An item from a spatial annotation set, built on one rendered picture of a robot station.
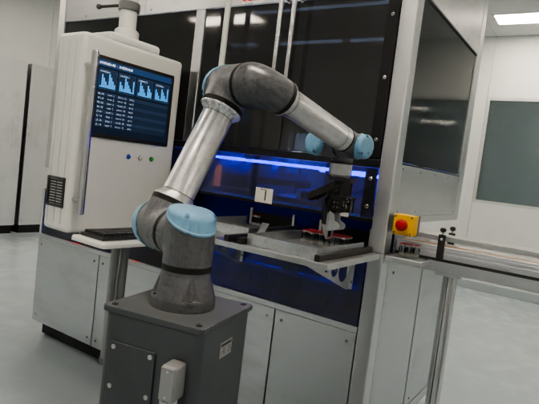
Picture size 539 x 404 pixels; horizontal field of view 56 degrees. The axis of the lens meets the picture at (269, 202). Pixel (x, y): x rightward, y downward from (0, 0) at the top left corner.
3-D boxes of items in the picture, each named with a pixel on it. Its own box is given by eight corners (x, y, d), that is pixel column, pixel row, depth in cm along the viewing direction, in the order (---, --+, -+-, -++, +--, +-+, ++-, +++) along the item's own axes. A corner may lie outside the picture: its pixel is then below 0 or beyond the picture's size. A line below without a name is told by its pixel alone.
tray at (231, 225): (245, 224, 221) (246, 216, 221) (297, 233, 207) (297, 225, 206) (192, 225, 192) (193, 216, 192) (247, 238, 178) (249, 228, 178)
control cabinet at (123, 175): (139, 223, 240) (156, 55, 234) (167, 229, 229) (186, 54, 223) (37, 225, 199) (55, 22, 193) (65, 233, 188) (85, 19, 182)
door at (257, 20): (193, 141, 230) (208, 10, 226) (279, 149, 204) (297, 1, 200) (192, 141, 229) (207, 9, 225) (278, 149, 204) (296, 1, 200)
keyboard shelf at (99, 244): (149, 232, 228) (150, 227, 228) (194, 244, 212) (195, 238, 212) (58, 236, 191) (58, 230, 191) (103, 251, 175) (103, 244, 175)
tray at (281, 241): (299, 239, 193) (301, 229, 192) (362, 252, 178) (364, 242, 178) (246, 244, 164) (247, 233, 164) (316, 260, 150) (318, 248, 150)
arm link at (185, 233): (177, 270, 111) (184, 208, 110) (148, 257, 121) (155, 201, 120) (222, 268, 119) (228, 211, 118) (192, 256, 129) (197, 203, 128)
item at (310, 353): (156, 305, 380) (168, 190, 374) (430, 404, 267) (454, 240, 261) (29, 333, 297) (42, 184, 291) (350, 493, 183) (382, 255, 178)
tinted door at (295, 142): (280, 150, 204) (297, 1, 200) (381, 159, 180) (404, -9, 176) (279, 149, 203) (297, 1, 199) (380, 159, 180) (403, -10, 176)
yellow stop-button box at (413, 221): (398, 232, 182) (401, 212, 181) (418, 236, 178) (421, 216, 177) (391, 233, 175) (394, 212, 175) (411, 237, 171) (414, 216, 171)
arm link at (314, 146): (329, 130, 153) (353, 135, 160) (303, 129, 162) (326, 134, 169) (326, 155, 154) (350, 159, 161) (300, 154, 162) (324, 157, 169)
